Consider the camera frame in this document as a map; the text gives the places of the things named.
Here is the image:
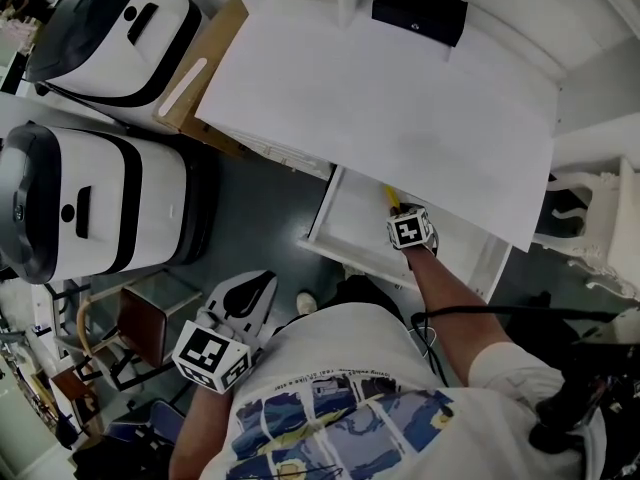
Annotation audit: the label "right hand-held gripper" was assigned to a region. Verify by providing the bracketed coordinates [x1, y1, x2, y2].
[386, 201, 442, 258]

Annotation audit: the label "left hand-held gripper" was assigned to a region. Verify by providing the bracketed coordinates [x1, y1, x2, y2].
[172, 269, 279, 395]

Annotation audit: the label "white drawer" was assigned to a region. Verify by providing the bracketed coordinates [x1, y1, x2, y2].
[298, 164, 514, 303]

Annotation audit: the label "person's left forearm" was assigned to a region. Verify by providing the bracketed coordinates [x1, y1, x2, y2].
[168, 381, 237, 480]

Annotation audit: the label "person's right forearm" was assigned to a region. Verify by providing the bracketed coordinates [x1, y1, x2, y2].
[403, 246, 512, 385]

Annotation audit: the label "white and black robot base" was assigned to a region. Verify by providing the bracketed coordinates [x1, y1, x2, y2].
[0, 121, 217, 285]
[23, 0, 204, 130]

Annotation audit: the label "person's black trousers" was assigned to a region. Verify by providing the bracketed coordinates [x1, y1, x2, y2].
[333, 274, 407, 325]

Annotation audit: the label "brown seat metal stool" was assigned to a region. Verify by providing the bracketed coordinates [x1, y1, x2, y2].
[76, 269, 205, 394]

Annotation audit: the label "blue chair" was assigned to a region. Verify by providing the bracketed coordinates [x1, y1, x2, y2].
[72, 400, 187, 480]

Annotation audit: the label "person's white printed shirt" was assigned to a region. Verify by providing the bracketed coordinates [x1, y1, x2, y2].
[199, 301, 609, 480]

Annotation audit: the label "white desk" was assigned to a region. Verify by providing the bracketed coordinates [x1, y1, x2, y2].
[193, 0, 569, 255]

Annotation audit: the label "white ornate chair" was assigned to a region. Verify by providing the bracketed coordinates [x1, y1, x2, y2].
[532, 155, 640, 299]

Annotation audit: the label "black box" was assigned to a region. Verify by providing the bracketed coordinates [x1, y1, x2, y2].
[370, 0, 470, 49]

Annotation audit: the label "black backpack gear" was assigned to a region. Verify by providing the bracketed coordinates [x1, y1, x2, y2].
[528, 317, 640, 480]

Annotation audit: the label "brown cardboard box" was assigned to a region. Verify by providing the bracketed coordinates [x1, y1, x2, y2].
[152, 0, 250, 160]

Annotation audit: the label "black cable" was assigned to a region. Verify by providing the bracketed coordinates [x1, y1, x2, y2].
[409, 304, 622, 387]

